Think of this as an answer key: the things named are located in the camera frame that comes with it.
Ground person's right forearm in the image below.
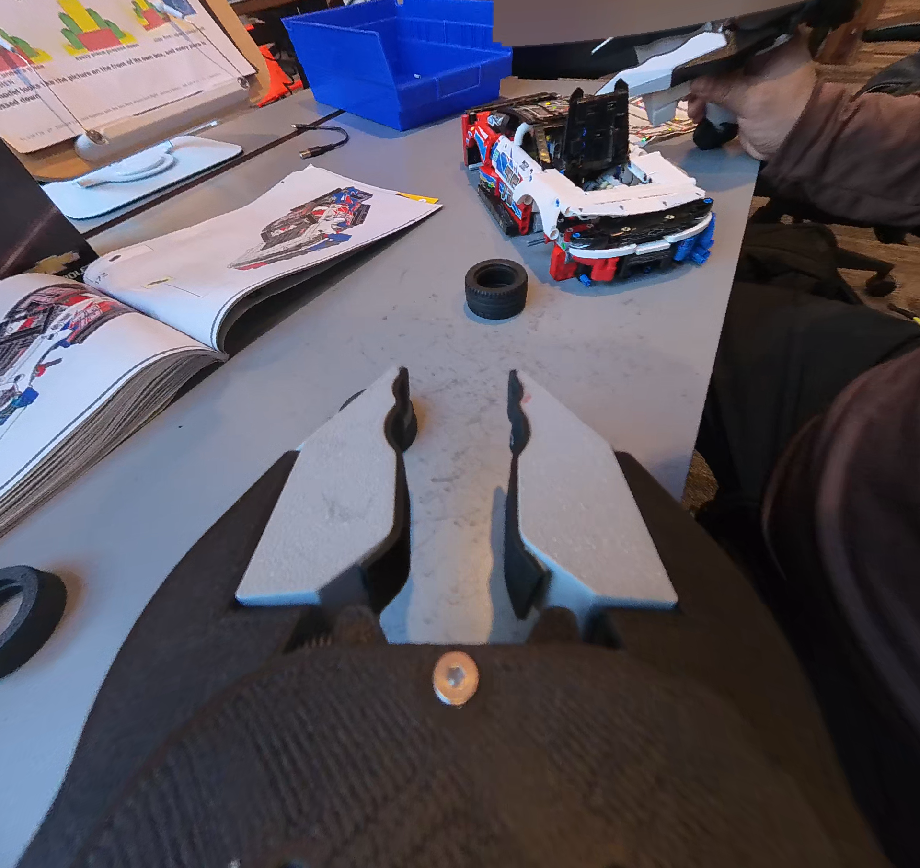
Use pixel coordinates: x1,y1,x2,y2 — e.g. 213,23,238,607
758,81,920,226

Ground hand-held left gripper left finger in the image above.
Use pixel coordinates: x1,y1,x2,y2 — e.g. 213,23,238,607
234,367,414,610

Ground instruction sign board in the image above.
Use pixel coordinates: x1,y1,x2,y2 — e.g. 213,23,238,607
0,0,273,165

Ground black toy car box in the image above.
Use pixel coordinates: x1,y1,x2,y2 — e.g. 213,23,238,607
0,138,98,281

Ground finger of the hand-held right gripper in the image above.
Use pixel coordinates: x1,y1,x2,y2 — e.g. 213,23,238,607
632,29,728,73
595,67,694,126

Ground person's left forearm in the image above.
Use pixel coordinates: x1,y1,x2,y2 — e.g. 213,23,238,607
762,351,920,868

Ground toy brick race car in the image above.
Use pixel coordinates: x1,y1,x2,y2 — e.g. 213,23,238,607
462,86,716,287

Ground open instruction booklet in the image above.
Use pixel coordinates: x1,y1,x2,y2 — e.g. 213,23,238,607
0,164,443,535

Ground blue plastic bin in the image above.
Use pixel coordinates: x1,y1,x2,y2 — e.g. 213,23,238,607
282,0,513,131

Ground white stand base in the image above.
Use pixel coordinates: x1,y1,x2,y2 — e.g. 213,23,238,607
43,134,244,221

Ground thin black tire ring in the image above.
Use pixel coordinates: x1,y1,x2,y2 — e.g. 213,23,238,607
0,565,68,678

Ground grey desk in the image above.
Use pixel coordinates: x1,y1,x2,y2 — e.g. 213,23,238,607
0,78,761,868

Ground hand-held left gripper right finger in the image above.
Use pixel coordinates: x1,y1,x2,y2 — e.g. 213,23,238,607
503,369,680,640

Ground person's legs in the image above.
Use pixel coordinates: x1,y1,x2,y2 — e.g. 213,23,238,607
697,221,920,524

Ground black usb cable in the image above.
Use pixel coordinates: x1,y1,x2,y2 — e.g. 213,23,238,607
291,123,351,160

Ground sticker sheet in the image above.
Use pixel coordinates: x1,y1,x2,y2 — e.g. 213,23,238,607
629,95,694,147

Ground orange object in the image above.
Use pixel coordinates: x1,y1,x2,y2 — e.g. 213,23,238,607
253,44,304,109

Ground person's right hand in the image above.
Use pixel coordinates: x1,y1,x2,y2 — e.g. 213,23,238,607
683,55,820,162

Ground black treaded toy tire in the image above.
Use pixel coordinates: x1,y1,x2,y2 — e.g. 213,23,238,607
464,259,529,320

